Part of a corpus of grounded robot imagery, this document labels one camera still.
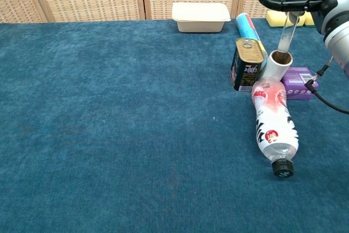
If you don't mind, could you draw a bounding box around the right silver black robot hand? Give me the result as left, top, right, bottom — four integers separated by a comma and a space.
258, 0, 349, 36

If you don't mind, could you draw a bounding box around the black luncheon meat can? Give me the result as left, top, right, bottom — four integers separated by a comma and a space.
230, 38, 267, 93

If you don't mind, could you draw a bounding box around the white labelled plastic bottle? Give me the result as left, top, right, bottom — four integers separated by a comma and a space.
250, 77, 300, 178

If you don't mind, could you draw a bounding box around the purple soap box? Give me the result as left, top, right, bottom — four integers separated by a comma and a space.
280, 66, 319, 100

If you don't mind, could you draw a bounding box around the clear test tube white cap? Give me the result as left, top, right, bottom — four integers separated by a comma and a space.
276, 0, 314, 55

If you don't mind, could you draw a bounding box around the white cardboard roll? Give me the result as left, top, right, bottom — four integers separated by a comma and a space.
258, 50, 293, 82

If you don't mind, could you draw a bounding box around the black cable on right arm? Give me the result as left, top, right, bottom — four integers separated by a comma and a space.
305, 55, 349, 115

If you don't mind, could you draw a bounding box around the yellow sponge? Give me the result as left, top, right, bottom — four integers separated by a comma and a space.
304, 11, 315, 28
266, 10, 306, 29

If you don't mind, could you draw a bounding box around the beige lidded food container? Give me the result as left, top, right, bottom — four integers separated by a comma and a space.
171, 2, 232, 33

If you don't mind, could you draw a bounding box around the blue cling wrap roll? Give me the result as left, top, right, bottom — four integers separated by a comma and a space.
236, 13, 267, 53

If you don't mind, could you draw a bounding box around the blue velvet table cloth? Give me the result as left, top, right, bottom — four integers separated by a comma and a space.
0, 17, 349, 233

